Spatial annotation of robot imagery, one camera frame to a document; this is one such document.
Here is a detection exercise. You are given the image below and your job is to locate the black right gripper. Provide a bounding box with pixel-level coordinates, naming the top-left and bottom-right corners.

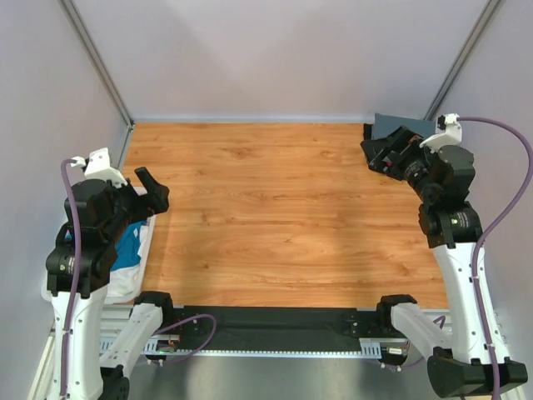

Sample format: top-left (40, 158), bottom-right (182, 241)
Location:
top-left (359, 125), bottom-right (437, 202)

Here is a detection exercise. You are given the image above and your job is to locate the blue t shirt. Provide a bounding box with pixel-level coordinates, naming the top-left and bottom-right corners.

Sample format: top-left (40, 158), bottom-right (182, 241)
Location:
top-left (111, 222), bottom-right (142, 272)

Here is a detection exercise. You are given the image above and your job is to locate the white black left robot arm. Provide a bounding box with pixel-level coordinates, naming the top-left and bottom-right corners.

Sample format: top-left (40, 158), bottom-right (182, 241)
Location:
top-left (46, 167), bottom-right (176, 399)

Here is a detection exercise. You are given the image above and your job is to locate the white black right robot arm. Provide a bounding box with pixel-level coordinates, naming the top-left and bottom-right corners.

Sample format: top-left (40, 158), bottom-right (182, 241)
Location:
top-left (361, 127), bottom-right (528, 399)

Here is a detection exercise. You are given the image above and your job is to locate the white plastic laundry basket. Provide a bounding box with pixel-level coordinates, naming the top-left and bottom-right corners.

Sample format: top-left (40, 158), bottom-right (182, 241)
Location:
top-left (41, 180), bottom-right (157, 304)

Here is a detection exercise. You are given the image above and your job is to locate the folded grey t shirt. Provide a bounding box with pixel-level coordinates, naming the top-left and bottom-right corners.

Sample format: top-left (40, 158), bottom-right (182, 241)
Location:
top-left (371, 113), bottom-right (436, 139)

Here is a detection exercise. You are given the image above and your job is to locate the white t shirt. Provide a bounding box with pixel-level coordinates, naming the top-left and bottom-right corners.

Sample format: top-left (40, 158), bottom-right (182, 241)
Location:
top-left (105, 221), bottom-right (149, 304)

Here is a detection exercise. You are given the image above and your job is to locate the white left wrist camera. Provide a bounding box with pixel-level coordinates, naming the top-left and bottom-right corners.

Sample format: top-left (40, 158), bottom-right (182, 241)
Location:
top-left (70, 147), bottom-right (127, 188)

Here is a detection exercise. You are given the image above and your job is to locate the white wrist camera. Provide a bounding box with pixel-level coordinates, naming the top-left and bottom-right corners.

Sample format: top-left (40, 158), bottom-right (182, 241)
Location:
top-left (420, 113), bottom-right (462, 153)
top-left (70, 147), bottom-right (127, 188)

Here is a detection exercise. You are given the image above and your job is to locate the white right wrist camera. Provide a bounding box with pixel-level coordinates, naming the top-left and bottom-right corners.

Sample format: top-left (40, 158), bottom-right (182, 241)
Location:
top-left (420, 113), bottom-right (462, 153)

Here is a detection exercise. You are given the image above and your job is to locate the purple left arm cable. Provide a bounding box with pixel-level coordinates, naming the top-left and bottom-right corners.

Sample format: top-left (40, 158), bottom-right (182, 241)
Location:
top-left (57, 157), bottom-right (87, 397)

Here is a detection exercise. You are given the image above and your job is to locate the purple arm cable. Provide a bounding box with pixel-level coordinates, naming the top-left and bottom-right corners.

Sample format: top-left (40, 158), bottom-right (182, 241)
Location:
top-left (456, 117), bottom-right (533, 400)
top-left (57, 157), bottom-right (87, 397)

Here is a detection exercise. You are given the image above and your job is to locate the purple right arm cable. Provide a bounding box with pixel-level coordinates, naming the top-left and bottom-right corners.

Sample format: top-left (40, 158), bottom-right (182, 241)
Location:
top-left (456, 117), bottom-right (533, 400)

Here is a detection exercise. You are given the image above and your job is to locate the right aluminium corner post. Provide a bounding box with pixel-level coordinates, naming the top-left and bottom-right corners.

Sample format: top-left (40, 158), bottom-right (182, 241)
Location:
top-left (424, 0), bottom-right (505, 120)

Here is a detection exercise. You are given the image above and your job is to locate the aluminium corner post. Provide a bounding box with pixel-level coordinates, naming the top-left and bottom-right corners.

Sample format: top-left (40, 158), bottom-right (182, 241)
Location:
top-left (424, 0), bottom-right (505, 120)
top-left (58, 0), bottom-right (134, 128)

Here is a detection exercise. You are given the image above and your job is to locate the left aluminium corner post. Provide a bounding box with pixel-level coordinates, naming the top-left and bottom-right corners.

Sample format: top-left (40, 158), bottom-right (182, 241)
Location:
top-left (58, 0), bottom-right (134, 128)

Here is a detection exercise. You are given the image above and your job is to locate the slotted grey cable duct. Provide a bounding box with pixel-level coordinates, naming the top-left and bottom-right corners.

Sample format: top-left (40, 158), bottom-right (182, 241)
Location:
top-left (99, 337), bottom-right (382, 358)

